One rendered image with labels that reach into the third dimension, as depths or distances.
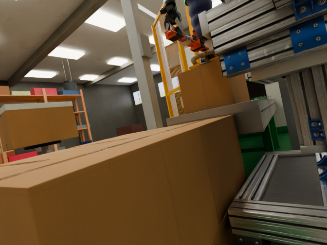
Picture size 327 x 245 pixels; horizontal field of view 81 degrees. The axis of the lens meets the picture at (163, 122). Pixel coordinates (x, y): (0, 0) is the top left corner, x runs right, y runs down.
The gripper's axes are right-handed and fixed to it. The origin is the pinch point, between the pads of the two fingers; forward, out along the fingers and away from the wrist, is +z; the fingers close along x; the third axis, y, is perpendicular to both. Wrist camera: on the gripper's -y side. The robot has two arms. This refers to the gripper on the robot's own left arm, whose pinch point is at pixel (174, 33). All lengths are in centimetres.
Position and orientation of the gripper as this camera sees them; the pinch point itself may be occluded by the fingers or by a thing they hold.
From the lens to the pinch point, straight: 132.5
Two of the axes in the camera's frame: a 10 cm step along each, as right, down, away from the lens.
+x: -8.0, 1.6, 5.7
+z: 2.0, 9.8, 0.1
